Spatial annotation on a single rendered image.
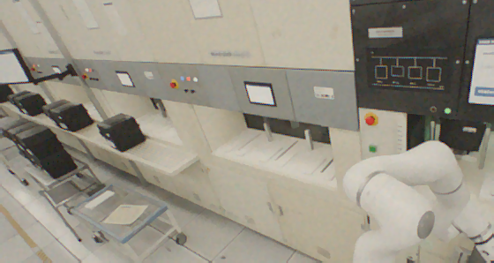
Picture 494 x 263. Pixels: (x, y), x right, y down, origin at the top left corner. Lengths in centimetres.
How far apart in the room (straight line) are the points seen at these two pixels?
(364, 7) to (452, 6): 29
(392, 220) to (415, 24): 72
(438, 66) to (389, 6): 26
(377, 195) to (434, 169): 15
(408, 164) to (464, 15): 56
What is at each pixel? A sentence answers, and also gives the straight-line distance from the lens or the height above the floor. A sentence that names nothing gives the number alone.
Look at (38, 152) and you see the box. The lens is 412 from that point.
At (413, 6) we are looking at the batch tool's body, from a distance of 112.
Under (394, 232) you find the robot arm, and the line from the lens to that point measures 62.
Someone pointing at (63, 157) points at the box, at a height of 64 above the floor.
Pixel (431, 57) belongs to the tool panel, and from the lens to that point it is 113.
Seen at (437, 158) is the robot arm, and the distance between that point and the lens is 71.
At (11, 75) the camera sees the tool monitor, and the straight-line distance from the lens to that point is 353.
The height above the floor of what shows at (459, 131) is 106.
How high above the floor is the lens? 196
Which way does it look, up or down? 33 degrees down
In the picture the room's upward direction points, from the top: 11 degrees counter-clockwise
